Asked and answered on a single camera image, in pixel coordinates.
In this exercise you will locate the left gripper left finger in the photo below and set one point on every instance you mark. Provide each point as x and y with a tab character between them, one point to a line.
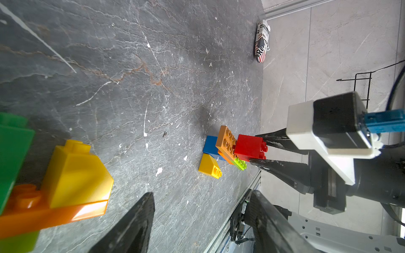
132	233

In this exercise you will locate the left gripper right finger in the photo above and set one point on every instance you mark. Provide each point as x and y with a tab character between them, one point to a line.
272	231

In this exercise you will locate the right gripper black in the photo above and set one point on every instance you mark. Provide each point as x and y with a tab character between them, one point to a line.
318	178

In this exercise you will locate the red lego brick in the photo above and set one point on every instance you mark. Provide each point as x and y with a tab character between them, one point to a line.
249	147

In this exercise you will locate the light green lego plate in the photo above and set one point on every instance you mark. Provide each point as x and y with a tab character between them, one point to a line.
240	164

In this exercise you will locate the brown lego plate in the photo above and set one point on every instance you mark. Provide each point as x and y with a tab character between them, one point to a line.
226	142

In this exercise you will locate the yellow lego brick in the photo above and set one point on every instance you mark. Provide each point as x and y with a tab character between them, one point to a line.
75	176
209	166

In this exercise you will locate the orange 2x4 lego plate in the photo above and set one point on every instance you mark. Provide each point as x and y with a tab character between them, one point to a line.
28	211

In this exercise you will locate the dark green lego brick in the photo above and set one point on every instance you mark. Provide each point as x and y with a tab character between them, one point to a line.
16	139

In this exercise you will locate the lime green lego plate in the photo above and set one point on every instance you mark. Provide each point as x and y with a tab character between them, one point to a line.
24	243

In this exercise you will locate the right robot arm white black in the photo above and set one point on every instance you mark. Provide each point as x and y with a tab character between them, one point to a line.
382	179

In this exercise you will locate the blue lego block under plate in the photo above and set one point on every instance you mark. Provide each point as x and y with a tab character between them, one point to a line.
210	148

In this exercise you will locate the flag pattern can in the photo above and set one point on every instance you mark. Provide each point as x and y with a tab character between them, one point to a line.
262	41

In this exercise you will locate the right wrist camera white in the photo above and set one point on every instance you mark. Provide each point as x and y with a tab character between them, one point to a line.
340	129

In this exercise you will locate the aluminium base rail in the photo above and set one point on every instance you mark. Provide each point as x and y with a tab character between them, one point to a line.
235	236

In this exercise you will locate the black wire hook rack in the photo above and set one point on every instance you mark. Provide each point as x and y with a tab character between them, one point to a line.
366	76

